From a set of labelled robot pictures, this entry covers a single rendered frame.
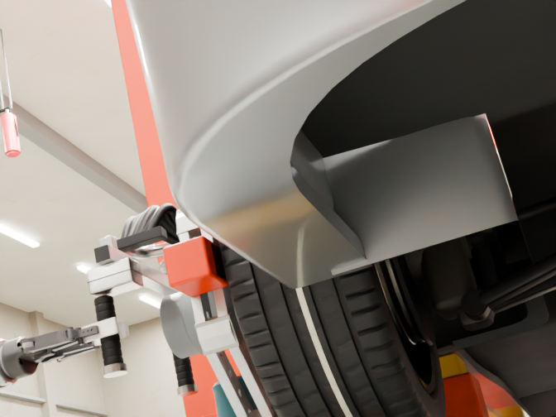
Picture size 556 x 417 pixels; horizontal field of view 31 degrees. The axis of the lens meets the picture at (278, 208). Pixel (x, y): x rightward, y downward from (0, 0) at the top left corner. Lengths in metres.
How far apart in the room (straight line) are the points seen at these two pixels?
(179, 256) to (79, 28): 10.00
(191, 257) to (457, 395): 0.86
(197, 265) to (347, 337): 0.27
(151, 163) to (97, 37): 9.19
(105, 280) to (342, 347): 0.50
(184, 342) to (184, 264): 0.35
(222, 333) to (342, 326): 0.21
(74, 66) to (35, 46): 0.67
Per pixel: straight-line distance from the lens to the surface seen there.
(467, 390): 2.27
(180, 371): 2.16
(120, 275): 1.86
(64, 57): 12.08
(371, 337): 1.60
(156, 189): 2.60
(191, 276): 1.62
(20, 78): 12.39
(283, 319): 1.61
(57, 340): 1.86
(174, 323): 1.95
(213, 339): 1.69
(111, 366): 1.84
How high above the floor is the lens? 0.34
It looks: 20 degrees up
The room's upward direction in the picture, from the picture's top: 13 degrees counter-clockwise
